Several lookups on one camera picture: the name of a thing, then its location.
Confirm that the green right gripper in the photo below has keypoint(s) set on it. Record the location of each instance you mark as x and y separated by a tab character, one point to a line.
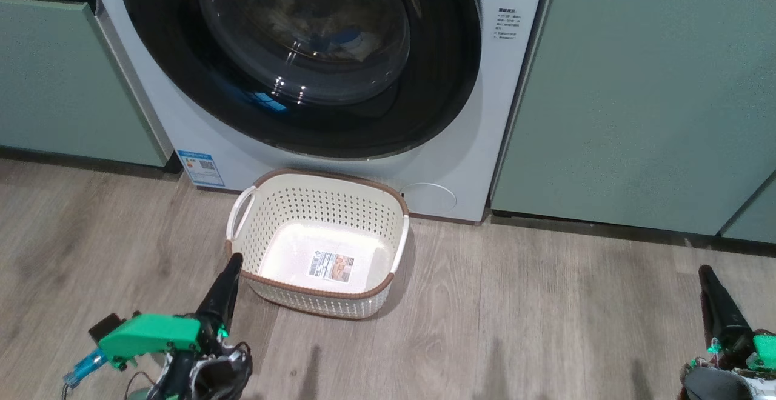
761	351

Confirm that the blue energy label sticker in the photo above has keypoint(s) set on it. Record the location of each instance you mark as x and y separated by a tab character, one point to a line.
203	168

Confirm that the green cabinet with drawer gap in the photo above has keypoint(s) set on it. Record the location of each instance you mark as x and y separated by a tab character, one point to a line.
60	85

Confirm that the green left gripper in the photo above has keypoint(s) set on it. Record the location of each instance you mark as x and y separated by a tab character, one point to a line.
151	334

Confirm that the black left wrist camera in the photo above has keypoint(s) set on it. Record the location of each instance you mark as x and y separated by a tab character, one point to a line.
104	327

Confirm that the printed text instruction sticker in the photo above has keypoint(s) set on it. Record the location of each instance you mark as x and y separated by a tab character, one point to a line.
507	24

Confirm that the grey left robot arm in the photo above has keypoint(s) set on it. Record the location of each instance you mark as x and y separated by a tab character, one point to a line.
206	373

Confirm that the washing machine glass door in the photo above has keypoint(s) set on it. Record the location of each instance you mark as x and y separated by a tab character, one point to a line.
182	85

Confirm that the white printed product label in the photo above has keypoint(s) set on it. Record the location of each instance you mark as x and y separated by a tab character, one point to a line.
331	266

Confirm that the dark plinth under plain cabinet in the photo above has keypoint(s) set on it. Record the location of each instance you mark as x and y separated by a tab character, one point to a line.
606	225

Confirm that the wide plain green cabinet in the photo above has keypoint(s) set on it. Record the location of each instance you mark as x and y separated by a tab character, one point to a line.
636	85

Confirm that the dark plinth under drawer cabinet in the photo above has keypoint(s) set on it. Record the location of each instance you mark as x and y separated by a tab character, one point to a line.
79	162

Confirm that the round grey filter access cover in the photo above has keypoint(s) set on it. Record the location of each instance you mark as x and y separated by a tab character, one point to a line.
430	199

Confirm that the white front-load washing machine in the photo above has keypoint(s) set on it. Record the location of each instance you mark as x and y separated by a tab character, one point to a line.
479	145

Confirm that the cream perforated basket brown rim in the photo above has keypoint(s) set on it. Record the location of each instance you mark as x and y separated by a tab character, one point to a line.
315	206

